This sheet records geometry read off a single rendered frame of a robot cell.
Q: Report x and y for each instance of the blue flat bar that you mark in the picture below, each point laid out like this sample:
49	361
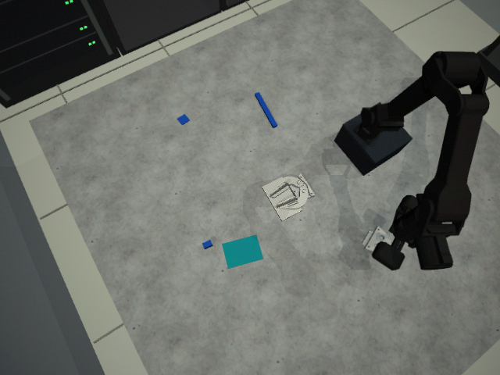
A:
266	110

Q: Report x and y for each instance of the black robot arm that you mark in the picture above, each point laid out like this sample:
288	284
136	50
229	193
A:
446	198

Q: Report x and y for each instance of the small blue square tile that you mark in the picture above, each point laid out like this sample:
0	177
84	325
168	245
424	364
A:
183	119

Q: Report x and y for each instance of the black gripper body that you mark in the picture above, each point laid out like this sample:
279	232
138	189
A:
390	255

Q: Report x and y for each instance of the teal flat rectangular plate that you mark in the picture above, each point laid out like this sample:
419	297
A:
242	251

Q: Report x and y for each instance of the small blue cube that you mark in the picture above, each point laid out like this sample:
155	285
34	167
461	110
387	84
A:
207	244

